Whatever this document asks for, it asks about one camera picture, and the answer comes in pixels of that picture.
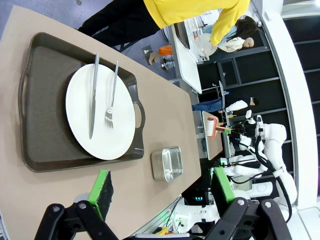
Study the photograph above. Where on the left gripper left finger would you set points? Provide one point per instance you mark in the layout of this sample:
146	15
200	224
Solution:
100	190

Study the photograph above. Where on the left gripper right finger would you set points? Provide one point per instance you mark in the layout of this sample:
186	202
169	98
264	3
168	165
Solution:
222	190

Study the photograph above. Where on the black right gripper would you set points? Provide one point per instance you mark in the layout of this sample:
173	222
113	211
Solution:
237	130

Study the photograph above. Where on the pink lint roller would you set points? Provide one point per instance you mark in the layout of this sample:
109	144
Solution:
209	127

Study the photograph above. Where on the white round plate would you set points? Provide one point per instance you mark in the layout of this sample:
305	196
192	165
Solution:
120	130
203	45

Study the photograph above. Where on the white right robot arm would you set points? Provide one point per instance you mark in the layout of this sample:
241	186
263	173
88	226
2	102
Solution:
272	140

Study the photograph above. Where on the background brown table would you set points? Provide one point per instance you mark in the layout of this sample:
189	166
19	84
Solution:
212	150

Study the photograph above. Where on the person in blue jeans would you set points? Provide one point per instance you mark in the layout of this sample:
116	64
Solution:
210	105

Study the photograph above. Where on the metal rectangular container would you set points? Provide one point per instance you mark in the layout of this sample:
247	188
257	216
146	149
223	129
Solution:
170	162

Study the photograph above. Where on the silver fork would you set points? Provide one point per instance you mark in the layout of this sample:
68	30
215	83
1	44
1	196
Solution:
109	117

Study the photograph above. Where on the white side table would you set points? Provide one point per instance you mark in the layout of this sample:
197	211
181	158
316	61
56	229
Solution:
190	70

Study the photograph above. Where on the silver table knife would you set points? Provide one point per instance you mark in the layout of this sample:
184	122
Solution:
93	112

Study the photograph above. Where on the person in light blue top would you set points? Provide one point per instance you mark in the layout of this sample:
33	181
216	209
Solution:
232	43

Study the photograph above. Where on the person in yellow hoodie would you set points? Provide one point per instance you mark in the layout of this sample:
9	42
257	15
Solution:
187	12

